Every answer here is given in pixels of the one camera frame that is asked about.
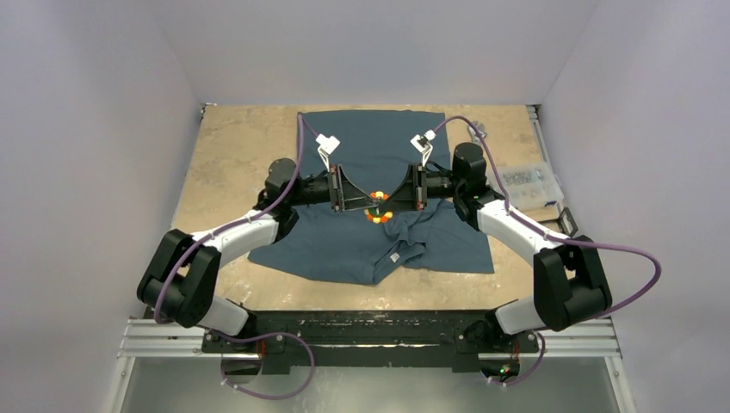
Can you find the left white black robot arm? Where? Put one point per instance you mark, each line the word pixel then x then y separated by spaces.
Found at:
pixel 180 280

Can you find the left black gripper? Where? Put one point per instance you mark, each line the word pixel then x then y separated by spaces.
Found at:
pixel 344 195

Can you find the blue grey t-shirt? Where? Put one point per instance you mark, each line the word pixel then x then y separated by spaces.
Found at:
pixel 374 151

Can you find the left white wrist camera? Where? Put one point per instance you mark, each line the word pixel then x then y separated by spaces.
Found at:
pixel 326 146

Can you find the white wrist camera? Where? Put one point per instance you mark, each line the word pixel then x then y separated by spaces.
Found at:
pixel 423 144
pixel 326 146

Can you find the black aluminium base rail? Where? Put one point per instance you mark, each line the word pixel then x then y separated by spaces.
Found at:
pixel 457 340

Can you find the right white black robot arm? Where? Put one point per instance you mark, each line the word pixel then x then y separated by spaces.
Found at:
pixel 569 283

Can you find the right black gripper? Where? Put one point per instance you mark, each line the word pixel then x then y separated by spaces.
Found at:
pixel 418 186

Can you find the orange yellow flower brooch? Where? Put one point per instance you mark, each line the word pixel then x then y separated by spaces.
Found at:
pixel 377 214

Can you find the red handled adjustable wrench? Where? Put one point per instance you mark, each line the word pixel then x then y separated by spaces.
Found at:
pixel 477 131

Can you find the small black display case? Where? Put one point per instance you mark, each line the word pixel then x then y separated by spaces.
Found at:
pixel 567 223

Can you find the clear plastic screw box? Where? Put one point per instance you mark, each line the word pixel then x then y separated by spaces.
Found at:
pixel 531 185

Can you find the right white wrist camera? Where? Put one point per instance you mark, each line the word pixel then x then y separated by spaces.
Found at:
pixel 423 144

